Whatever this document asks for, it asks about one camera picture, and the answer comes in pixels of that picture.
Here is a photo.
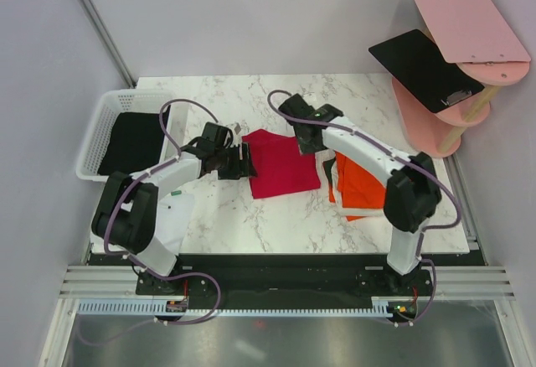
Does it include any black clipboard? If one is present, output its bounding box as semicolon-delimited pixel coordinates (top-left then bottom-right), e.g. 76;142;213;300
368;29;484;113

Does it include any white paper sheet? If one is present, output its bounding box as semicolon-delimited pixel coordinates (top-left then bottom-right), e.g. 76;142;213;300
90;178;194;255

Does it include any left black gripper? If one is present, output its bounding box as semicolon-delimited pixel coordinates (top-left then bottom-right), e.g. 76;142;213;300
214;142;257;180

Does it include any aluminium rail extrusion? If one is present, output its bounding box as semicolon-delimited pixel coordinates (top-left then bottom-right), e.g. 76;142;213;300
59;266;137;299

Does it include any red t shirt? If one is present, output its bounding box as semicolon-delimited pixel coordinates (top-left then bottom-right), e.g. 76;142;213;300
242;129;321;199

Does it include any white plastic laundry basket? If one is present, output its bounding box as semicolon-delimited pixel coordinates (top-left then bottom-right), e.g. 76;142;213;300
75;89;188;183

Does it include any aluminium frame post left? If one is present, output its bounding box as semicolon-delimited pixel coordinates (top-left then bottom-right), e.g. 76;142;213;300
77;0;137;88

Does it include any pink wooden shelf stand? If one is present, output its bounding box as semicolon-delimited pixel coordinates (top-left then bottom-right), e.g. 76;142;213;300
390;0;532;159

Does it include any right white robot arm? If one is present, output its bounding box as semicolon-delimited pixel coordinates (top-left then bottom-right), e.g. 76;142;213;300
289;116;441;295

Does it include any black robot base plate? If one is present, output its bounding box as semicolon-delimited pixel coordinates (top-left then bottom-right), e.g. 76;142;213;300
133;252;436;312

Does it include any white slotted cable duct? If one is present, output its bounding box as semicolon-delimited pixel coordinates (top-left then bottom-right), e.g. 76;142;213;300
77;298;393;318

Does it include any pink clipboard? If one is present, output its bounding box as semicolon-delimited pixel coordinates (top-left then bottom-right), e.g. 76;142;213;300
414;0;531;64

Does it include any white cloth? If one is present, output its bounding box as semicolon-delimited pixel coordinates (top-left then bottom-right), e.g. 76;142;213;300
316;150;355;221

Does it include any green t shirt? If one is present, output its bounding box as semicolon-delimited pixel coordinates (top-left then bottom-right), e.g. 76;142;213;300
322;158;338;188

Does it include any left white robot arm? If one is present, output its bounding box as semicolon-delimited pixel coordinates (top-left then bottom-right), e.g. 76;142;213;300
90;142;257;294

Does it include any black t shirt in basket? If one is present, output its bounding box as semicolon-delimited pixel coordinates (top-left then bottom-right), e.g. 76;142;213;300
97;112;164;176

